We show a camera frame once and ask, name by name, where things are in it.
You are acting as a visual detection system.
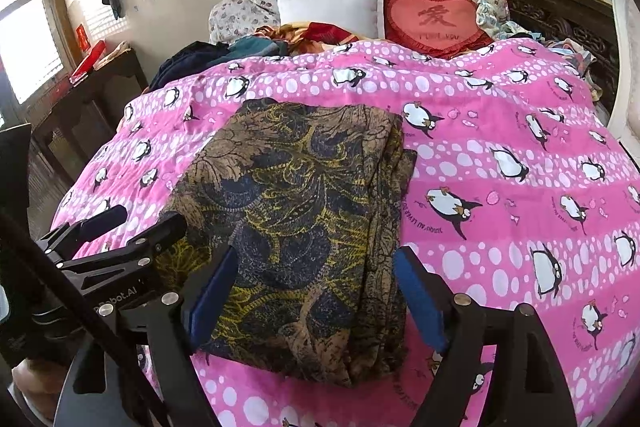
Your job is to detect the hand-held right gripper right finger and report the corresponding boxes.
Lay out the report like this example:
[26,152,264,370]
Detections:
[392,244,591,427]

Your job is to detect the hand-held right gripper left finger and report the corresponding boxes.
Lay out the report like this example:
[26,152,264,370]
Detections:
[52,244,241,427]

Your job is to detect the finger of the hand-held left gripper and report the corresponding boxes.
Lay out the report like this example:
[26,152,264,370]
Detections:
[36,204,129,259]
[54,211,189,278]

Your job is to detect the brown floral patterned garment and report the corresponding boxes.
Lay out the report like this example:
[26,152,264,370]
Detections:
[152,98,418,388]

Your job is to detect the dark navy clothes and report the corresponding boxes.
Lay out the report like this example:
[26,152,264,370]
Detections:
[147,39,236,92]

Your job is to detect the pile of colourful clothes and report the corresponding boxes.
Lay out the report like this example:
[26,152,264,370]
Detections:
[544,36,608,104]

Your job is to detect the dark wooden side table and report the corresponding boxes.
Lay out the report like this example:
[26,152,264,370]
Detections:
[30,49,151,188]

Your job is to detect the pink penguin print blanket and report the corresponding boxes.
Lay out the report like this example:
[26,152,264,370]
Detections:
[50,38,640,427]

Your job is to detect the red box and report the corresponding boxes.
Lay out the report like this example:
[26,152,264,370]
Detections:
[69,45,109,82]

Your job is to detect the cream cloth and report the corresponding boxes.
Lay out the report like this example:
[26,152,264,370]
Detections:
[95,41,135,70]

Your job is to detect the window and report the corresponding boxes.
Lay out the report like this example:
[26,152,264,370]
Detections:
[0,0,68,128]

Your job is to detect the teal cloth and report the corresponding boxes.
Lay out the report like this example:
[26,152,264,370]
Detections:
[227,34,291,58]

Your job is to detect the red and yellow blanket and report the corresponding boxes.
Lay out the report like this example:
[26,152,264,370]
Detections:
[255,21,386,55]

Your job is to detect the red heart-shaped pillow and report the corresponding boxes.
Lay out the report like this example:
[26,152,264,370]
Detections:
[382,0,496,60]

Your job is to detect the white pillow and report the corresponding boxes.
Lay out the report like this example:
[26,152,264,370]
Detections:
[276,0,386,40]

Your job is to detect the light blue frilly cloth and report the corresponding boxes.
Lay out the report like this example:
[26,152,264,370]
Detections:
[475,0,532,42]

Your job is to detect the carved dark wooden headboard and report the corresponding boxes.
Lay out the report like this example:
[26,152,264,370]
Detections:
[495,0,621,118]

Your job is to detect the black cable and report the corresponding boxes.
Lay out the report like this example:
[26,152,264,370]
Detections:
[0,207,173,427]

